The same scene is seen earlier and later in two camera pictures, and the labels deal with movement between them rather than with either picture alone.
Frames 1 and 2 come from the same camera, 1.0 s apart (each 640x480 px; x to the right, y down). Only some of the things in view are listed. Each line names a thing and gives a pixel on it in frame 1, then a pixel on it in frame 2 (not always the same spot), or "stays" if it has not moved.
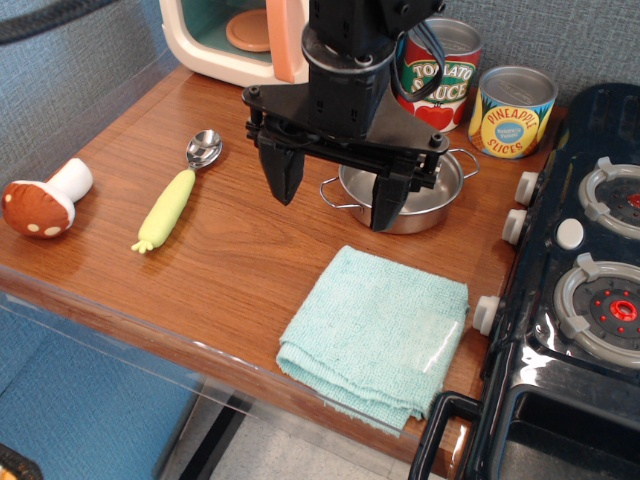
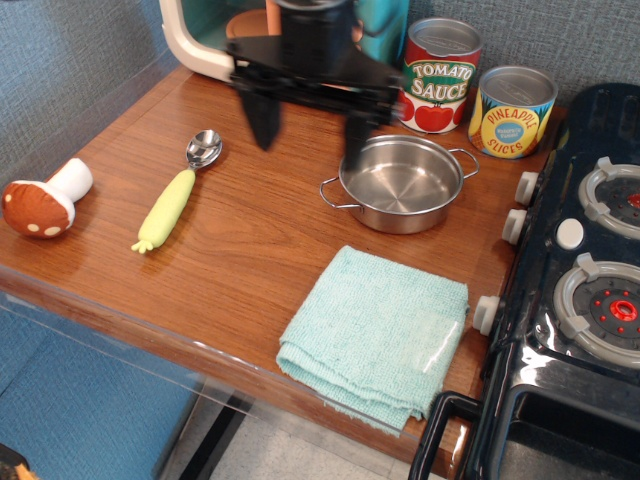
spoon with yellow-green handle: [202, 149] stays
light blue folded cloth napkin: [375, 337] stays
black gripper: [344, 113] to [314, 63]
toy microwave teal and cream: [237, 43] stays
